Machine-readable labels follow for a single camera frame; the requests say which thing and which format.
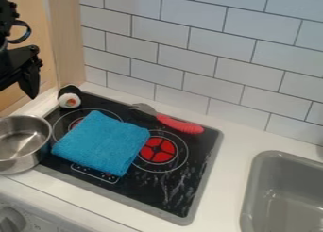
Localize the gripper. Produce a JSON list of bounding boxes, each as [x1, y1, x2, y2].
[[0, 44, 44, 101]]

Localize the silver pot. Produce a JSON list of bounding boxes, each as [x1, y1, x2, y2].
[[0, 114, 54, 175]]

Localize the toy sushi roll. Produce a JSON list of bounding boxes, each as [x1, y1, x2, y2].
[[57, 84, 84, 109]]

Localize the blue cloth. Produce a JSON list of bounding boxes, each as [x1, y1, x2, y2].
[[50, 109, 152, 178]]

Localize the toy stove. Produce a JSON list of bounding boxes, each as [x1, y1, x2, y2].
[[34, 90, 225, 226]]

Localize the toy sink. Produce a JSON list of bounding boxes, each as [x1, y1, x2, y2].
[[238, 150, 323, 232]]

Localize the red handled grey spatula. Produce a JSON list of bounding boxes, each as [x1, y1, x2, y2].
[[127, 102, 206, 136]]

